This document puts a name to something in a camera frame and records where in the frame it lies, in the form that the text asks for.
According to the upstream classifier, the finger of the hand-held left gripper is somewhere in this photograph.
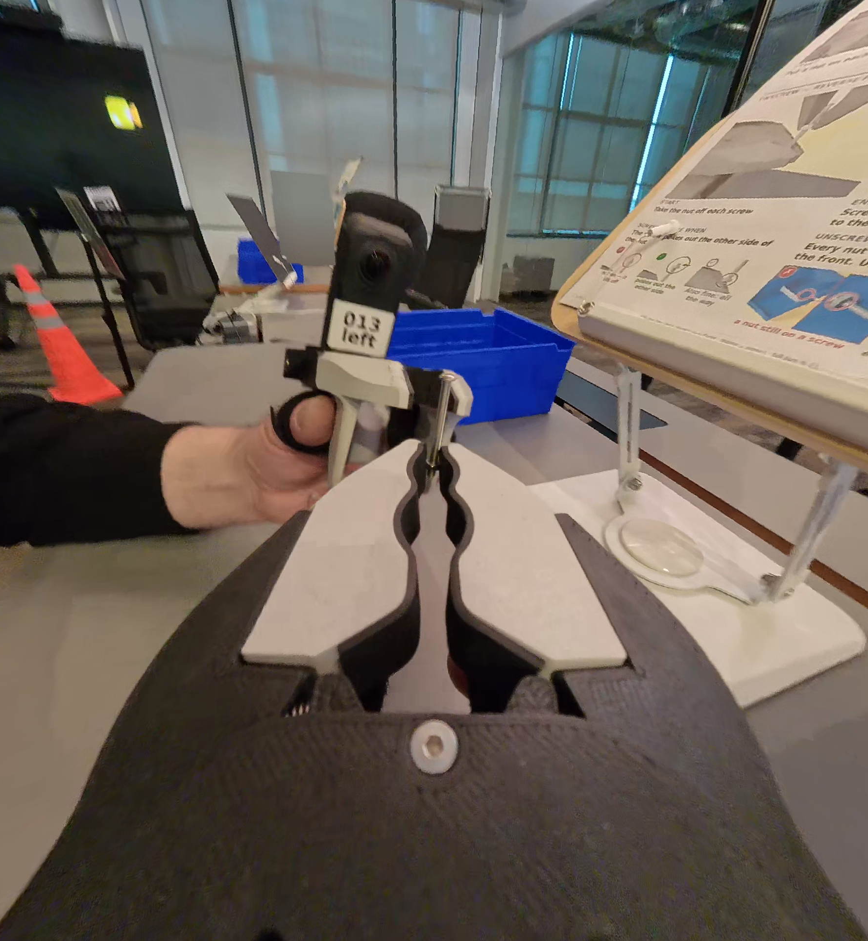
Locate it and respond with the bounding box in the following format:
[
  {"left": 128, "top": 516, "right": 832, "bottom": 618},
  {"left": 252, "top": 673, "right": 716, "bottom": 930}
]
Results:
[
  {"left": 434, "top": 371, "right": 475, "bottom": 442},
  {"left": 316, "top": 351, "right": 436, "bottom": 413}
]

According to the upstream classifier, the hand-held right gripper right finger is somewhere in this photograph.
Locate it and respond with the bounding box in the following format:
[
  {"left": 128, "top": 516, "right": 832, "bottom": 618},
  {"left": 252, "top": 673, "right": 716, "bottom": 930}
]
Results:
[{"left": 440, "top": 443, "right": 628, "bottom": 679}]

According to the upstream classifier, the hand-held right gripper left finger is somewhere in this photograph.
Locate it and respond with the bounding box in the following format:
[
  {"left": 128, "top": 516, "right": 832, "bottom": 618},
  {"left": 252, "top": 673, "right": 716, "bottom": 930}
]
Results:
[{"left": 240, "top": 438, "right": 428, "bottom": 673}]

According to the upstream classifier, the long metal screw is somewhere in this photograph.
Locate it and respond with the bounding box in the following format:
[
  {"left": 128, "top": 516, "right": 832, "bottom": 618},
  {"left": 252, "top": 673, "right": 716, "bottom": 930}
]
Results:
[{"left": 431, "top": 371, "right": 457, "bottom": 471}]

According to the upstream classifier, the person's left forearm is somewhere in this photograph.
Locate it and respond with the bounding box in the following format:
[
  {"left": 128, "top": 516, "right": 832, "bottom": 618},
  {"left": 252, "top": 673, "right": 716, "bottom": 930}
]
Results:
[{"left": 0, "top": 390, "right": 193, "bottom": 548}]

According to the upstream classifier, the person's left hand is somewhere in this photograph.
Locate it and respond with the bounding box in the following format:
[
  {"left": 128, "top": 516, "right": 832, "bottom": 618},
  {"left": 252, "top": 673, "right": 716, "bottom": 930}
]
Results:
[{"left": 161, "top": 400, "right": 365, "bottom": 530}]

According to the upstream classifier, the blue plastic bin with dividers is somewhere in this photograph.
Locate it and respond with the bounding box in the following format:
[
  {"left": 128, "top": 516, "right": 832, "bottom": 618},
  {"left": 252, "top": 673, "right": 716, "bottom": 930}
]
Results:
[{"left": 386, "top": 307, "right": 576, "bottom": 426}]

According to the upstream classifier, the small blue storage bin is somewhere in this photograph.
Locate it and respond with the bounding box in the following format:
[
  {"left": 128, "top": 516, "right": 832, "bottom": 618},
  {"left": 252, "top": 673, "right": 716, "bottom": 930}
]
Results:
[{"left": 237, "top": 239, "right": 304, "bottom": 285}]

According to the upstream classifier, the wooden display board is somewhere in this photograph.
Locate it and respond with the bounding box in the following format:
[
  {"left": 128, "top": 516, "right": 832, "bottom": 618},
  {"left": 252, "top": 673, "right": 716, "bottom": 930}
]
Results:
[{"left": 552, "top": 0, "right": 868, "bottom": 471}]

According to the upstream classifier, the black mesh office chair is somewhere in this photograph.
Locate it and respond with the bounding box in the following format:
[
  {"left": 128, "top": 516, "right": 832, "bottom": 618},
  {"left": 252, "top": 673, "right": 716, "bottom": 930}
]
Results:
[{"left": 81, "top": 209, "right": 220, "bottom": 354}]

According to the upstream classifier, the orange traffic cone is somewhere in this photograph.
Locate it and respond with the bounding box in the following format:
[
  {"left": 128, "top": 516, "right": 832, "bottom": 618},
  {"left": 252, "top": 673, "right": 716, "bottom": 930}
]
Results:
[{"left": 14, "top": 265, "right": 124, "bottom": 405}]

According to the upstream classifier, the white framed instruction sheet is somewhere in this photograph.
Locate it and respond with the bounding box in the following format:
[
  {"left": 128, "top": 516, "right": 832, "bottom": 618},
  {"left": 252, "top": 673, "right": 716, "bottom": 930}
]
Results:
[{"left": 577, "top": 0, "right": 868, "bottom": 431}]

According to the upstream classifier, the black display panel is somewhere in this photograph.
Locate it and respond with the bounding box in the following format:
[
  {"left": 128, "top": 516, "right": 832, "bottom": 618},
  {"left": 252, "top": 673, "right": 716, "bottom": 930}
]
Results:
[{"left": 0, "top": 22, "right": 185, "bottom": 232}]

